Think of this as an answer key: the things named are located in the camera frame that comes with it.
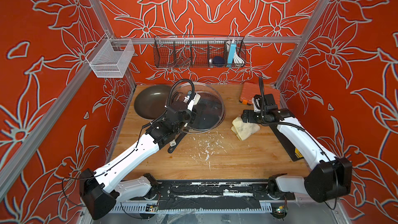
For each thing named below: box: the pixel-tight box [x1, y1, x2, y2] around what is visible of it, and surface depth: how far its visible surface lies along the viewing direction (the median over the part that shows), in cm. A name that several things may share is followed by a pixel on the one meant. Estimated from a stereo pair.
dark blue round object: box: [212, 56, 226, 68], surface depth 97 cm
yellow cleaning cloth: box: [230, 115, 261, 142], surface depth 87 cm
